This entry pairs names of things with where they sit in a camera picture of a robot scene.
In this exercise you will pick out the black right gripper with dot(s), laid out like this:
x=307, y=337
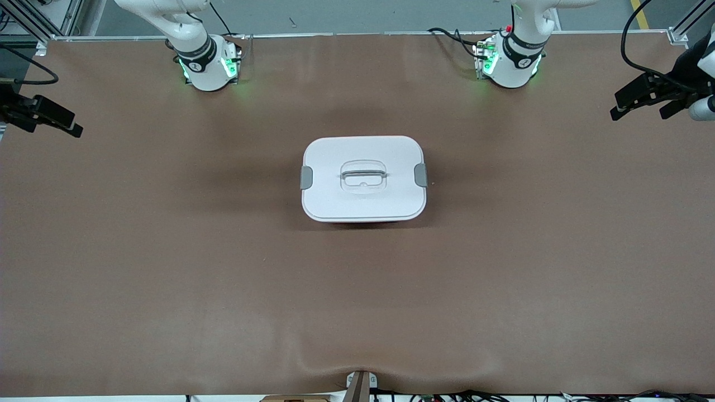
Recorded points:
x=9, y=103

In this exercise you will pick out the metal table clamp bracket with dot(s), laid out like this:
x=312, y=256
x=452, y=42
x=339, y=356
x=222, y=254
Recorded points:
x=360, y=385

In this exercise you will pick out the silver table edge rail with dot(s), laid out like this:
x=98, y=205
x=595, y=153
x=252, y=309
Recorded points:
x=335, y=34

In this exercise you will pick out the brown wooden board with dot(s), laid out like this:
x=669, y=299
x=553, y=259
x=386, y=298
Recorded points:
x=296, y=398

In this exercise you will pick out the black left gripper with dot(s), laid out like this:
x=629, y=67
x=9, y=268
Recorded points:
x=682, y=73

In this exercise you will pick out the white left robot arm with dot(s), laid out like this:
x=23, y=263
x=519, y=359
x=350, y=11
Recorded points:
x=516, y=64

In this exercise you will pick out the white box lid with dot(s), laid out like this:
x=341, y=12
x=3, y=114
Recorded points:
x=335, y=201

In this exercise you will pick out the brown table mat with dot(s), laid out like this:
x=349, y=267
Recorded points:
x=357, y=312

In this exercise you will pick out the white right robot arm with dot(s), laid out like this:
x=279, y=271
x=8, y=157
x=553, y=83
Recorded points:
x=204, y=70

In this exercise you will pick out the pink translucent plastic box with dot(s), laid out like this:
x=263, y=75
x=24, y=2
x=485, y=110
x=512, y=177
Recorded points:
x=363, y=221

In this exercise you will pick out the aluminium frame struts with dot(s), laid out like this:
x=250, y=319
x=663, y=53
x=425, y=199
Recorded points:
x=70, y=17

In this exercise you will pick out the aluminium frame post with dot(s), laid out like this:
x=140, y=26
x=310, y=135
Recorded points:
x=684, y=28

